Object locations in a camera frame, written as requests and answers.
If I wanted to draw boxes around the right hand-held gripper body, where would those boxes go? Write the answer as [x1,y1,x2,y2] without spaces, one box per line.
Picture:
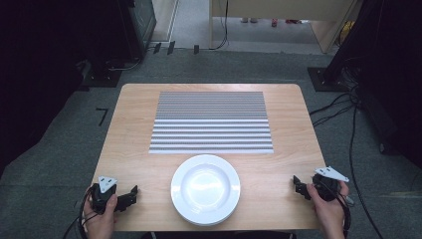
[311,165,350,203]

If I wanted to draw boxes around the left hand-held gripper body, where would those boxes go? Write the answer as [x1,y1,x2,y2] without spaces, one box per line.
[90,175,119,215]

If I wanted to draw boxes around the person's right hand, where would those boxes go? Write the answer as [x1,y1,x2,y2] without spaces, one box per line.
[306,180,351,239]

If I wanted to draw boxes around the person's left hand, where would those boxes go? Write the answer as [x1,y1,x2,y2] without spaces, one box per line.
[82,185,119,239]

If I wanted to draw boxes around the white plate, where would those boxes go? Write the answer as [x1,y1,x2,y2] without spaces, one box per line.
[169,153,242,228]

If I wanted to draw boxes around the grey striped placemat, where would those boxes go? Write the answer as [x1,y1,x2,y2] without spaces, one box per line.
[148,91,276,155]

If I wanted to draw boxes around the dark curtain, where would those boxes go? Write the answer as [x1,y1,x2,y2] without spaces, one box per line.
[326,0,422,168]
[0,0,133,177]

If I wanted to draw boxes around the red shoes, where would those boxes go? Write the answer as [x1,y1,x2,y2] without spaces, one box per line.
[271,18,304,28]

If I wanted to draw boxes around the dark glass cabinet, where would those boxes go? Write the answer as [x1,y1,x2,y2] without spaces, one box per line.
[117,0,157,63]

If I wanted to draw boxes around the light wooden desk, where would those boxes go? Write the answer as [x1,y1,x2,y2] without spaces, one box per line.
[208,0,363,55]

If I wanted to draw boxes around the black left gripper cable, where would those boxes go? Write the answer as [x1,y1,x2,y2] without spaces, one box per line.
[62,186,100,239]

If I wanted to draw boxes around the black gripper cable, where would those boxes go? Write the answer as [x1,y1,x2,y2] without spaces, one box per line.
[62,186,100,239]
[333,188,354,239]

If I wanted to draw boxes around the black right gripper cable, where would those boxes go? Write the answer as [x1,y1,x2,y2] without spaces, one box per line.
[333,188,354,239]

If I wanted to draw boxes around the black floor cable bundle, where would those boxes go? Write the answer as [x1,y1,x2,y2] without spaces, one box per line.
[309,74,387,239]

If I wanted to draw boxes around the black stand base plate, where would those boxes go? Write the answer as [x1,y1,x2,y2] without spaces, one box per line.
[80,59,123,90]
[307,67,350,94]

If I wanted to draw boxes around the black hanging cable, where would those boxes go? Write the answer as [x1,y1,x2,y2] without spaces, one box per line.
[208,0,231,52]

